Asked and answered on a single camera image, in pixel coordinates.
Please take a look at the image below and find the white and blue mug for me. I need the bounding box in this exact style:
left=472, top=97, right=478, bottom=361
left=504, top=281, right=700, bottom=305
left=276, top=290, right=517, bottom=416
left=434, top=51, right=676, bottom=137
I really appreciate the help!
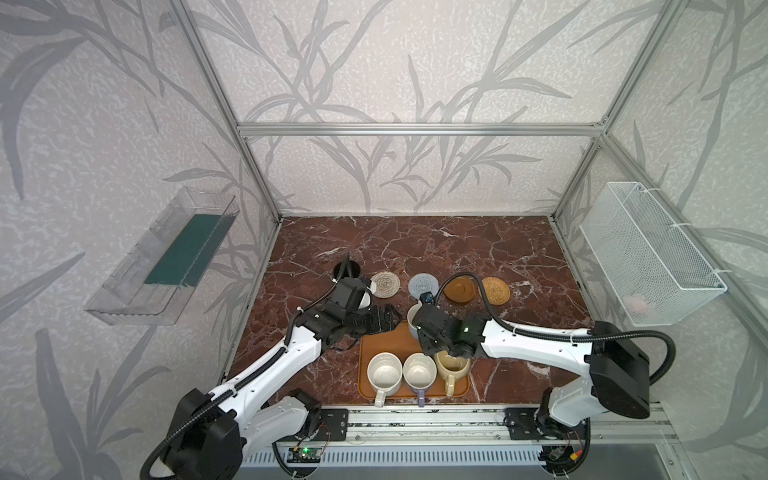
left=407, top=302, right=422, bottom=340

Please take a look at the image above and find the cream woven zigzag coaster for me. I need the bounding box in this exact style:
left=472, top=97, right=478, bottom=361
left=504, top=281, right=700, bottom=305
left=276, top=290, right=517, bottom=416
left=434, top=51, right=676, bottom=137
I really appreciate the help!
left=371, top=271, right=401, bottom=299

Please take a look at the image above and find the brown wooden coaster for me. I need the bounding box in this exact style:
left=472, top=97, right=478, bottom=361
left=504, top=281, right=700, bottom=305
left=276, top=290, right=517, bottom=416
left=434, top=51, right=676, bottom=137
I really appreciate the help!
left=443, top=276, right=477, bottom=304

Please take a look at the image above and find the blue grey woven coaster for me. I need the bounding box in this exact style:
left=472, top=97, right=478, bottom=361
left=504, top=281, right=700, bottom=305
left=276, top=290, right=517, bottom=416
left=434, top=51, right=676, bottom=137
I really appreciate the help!
left=408, top=273, right=439, bottom=300

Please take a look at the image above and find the black mug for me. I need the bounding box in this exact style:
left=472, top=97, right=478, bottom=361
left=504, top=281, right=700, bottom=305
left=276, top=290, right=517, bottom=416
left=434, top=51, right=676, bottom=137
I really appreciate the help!
left=332, top=259, right=361, bottom=281

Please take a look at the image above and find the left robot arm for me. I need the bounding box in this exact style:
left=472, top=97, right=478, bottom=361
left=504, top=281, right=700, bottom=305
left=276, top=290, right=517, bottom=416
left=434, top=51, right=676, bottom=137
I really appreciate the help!
left=139, top=258, right=403, bottom=479

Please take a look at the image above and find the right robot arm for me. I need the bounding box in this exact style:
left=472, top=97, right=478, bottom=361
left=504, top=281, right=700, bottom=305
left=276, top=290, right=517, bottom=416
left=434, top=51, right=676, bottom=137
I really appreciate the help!
left=413, top=288, right=677, bottom=430

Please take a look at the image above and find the orange plastic tray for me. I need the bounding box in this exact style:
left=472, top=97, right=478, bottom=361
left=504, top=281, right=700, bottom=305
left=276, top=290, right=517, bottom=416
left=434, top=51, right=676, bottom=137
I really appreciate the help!
left=358, top=322, right=472, bottom=401

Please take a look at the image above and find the beige mug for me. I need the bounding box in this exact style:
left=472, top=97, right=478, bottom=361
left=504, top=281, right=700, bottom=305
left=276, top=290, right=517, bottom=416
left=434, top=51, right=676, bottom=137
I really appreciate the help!
left=433, top=351, right=471, bottom=397

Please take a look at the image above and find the white and purple mug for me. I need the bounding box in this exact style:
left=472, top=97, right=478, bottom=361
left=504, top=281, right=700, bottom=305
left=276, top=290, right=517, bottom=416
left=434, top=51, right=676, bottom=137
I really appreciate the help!
left=403, top=353, right=437, bottom=408

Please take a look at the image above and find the white speckled mug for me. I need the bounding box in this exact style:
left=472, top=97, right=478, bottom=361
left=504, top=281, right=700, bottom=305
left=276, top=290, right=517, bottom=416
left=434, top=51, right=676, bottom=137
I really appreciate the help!
left=366, top=352, right=403, bottom=408

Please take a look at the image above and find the left electronics board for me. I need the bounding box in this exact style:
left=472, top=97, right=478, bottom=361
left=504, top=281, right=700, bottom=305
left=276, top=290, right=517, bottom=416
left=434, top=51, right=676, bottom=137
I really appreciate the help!
left=286, top=446, right=324, bottom=464

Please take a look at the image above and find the electronics board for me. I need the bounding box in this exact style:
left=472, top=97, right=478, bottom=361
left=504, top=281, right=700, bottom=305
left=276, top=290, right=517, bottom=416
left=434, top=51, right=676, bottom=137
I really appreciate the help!
left=286, top=446, right=324, bottom=464
left=539, top=445, right=583, bottom=464

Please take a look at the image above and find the right electronics board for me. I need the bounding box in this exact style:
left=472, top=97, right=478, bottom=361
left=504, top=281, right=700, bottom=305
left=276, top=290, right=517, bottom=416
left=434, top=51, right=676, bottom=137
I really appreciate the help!
left=539, top=445, right=583, bottom=464

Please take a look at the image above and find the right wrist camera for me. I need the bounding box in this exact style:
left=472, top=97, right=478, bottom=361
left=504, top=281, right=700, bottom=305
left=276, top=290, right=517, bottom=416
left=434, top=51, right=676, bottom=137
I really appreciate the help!
left=419, top=291, right=435, bottom=306

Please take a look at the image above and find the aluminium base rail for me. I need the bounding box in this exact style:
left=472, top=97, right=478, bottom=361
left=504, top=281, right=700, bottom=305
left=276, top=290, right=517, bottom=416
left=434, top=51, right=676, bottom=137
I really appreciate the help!
left=173, top=403, right=679, bottom=448

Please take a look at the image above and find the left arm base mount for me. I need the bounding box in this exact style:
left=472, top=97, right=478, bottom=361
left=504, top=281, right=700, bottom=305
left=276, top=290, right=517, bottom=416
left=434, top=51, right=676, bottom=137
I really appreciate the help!
left=294, top=408, right=349, bottom=442

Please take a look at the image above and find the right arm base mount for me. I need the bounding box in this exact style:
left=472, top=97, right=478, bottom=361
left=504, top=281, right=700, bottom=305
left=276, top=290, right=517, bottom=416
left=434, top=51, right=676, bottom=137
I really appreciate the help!
left=503, top=407, right=590, bottom=441

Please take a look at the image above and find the clear plastic wall bin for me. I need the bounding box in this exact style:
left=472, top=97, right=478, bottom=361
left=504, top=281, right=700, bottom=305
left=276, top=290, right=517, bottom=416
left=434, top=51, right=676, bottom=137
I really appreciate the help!
left=85, top=187, right=240, bottom=326

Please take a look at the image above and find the white wire mesh basket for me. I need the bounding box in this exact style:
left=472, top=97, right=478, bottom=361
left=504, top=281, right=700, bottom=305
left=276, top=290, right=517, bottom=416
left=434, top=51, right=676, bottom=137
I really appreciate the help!
left=580, top=182, right=728, bottom=327

